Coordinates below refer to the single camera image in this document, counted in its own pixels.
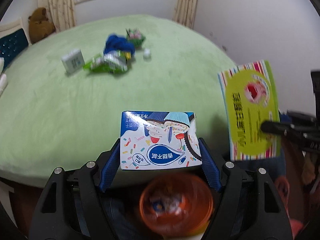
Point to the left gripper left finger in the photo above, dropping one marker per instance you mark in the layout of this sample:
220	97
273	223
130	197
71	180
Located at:
71	205

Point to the floral curtain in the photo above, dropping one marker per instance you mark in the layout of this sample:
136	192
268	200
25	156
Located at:
60	12
184	13

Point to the right floral curtain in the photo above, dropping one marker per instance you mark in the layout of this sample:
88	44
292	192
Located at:
184	13

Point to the yellow-green striped snack box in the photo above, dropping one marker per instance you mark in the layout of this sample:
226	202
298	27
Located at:
250	98

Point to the left floral curtain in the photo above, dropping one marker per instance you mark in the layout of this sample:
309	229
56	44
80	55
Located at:
60	12

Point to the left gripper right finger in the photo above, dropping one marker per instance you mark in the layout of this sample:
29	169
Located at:
249	205

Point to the white pillow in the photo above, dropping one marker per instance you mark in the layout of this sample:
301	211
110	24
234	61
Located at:
3	77

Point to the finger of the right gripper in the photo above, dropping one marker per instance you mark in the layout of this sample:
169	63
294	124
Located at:
290	131

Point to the orange trash bin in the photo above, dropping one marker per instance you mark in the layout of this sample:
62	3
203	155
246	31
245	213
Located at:
176	205

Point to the right hand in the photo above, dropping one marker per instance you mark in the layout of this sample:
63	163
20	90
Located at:
310	168

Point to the blue cloth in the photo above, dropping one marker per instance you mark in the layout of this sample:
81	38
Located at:
115	43

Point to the green silver snack wrapper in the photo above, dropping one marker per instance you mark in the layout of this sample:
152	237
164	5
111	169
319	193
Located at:
114	62

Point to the white small carton box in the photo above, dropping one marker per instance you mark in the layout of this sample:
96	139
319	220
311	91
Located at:
73	61

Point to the brown teddy bear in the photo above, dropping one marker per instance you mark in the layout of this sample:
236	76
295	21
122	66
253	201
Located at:
39	25

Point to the white bottle cap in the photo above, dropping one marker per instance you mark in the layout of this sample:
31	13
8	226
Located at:
147	53

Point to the blue white biscuit box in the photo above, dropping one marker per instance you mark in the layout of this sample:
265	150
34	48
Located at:
158	140

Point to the green bed blanket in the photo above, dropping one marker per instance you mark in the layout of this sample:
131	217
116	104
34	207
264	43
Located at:
51	119

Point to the blue tufted headboard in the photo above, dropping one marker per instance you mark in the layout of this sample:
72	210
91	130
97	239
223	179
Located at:
14	40

